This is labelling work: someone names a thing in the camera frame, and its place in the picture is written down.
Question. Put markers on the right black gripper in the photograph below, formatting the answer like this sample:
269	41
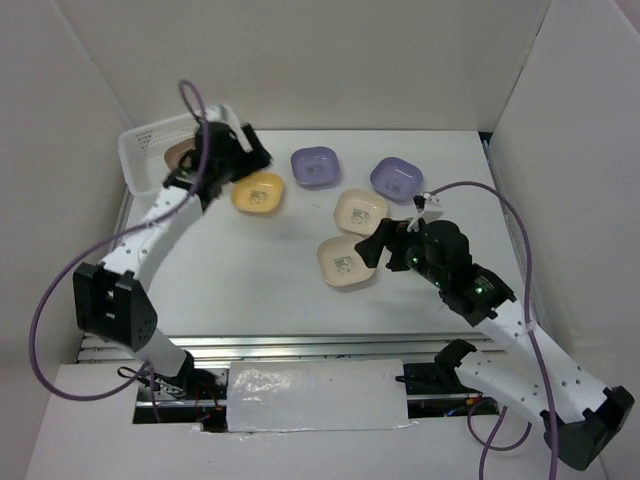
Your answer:
372	246

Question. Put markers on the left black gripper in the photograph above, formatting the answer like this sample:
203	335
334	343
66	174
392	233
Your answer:
252	160

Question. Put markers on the yellow panda plate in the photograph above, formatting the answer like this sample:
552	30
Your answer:
258	194

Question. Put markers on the cream panda plate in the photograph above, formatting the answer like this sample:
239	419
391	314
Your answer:
360	212
340	264

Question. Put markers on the brown panda plate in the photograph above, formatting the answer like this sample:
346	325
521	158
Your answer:
174	153

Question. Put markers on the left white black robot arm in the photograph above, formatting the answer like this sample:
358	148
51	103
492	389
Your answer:
111	297

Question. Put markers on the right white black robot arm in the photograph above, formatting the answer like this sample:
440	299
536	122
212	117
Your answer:
577	413

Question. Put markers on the white perforated plastic bin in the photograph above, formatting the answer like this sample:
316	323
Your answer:
141	151

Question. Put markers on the purple panda plate left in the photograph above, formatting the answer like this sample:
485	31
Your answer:
315	167

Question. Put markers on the purple panda plate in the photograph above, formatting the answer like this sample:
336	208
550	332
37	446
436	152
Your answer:
315	167
396	179

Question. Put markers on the purple panda plate right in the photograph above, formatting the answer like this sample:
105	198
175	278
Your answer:
396	179

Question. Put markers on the white foil covered panel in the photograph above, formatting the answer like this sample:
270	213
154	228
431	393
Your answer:
341	395

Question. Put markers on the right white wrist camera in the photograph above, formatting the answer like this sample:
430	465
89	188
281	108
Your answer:
428	209

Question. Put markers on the aluminium rail frame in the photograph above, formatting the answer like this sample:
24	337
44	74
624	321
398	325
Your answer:
245	286

